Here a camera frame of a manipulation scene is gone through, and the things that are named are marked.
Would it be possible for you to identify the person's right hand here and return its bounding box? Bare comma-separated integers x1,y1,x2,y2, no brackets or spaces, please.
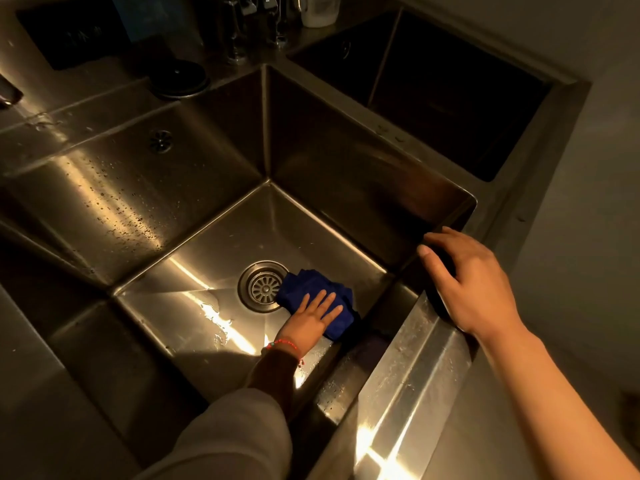
416,225,527,343

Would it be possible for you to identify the person's left hand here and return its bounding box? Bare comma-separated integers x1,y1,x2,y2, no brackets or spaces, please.
273,289,345,359

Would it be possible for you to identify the blue cleaning cloth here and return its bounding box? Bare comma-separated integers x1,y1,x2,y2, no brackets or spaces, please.
275,268,360,342

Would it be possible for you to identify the stainless steel sink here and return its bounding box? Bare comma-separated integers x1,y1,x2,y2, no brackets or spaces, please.
0,0,593,480

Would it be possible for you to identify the white spray bottle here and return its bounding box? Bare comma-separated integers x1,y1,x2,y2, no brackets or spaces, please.
299,0,343,29

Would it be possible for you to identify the person's right forearm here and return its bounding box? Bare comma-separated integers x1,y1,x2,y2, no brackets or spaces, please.
477,322,640,480

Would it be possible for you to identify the person's left forearm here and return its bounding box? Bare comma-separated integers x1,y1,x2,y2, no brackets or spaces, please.
243,344,301,421

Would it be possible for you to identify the round black sink stopper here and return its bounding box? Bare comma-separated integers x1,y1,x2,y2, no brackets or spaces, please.
149,58,211,99

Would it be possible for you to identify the light grey sleeve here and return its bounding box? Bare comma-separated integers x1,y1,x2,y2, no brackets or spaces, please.
132,388,293,480

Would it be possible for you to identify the small chrome tap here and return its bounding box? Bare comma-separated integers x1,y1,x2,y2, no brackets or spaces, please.
217,0,251,65

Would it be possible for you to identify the chrome long-spout faucet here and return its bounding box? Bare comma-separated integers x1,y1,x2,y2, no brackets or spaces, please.
0,73,25,109
247,0,306,49

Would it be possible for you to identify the blue label plate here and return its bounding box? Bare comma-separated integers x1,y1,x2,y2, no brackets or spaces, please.
109,0,191,43

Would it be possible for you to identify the black label plate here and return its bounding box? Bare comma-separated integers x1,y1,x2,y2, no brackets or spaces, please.
15,0,132,71

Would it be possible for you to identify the red string bracelet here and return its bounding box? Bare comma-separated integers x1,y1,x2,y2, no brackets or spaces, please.
263,337,306,367

